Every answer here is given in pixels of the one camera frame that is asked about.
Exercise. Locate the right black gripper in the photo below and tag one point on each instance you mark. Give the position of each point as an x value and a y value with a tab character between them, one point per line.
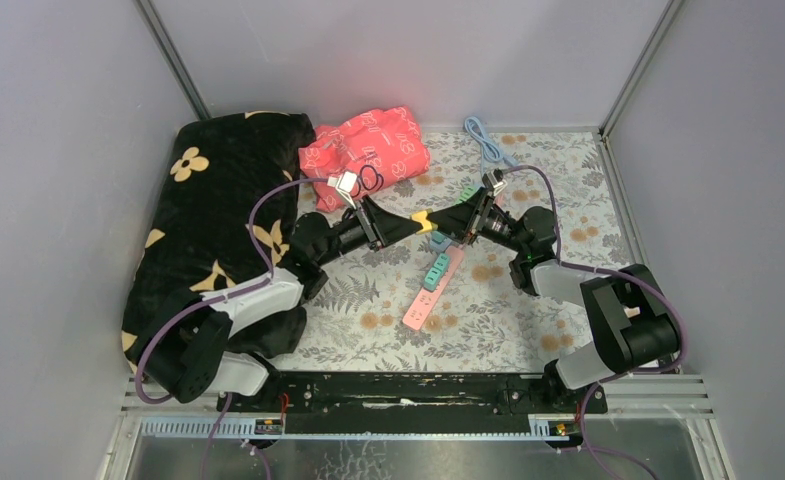
457	221

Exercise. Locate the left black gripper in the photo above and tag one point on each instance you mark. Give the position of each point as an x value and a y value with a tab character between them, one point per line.
380	227

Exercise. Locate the teal plug cube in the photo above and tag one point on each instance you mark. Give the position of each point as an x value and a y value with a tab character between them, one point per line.
438	242
441	264
432	279

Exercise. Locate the green plug cube bottom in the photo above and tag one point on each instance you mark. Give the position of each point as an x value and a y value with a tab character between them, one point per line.
468	192

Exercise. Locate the yellow plug cube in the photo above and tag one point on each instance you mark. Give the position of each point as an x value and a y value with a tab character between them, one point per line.
424	223

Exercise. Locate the blue power strip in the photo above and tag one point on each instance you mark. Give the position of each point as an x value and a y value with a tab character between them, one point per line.
485	146

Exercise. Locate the pink power strip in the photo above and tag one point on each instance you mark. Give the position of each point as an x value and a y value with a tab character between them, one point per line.
418	312

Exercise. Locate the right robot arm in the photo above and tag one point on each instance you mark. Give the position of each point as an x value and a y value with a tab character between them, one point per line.
631	322

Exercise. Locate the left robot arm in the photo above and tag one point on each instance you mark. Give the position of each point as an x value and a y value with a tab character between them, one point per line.
185	348

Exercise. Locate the pink patterned bag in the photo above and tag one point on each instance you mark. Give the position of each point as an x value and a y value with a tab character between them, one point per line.
382	147

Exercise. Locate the floral table mat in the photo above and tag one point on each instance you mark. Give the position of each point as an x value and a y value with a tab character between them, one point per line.
481	321

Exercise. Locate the black floral blanket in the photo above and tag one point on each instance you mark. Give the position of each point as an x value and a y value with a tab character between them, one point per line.
213	228

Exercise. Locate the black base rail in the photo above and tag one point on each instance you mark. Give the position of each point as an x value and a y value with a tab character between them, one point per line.
354	403

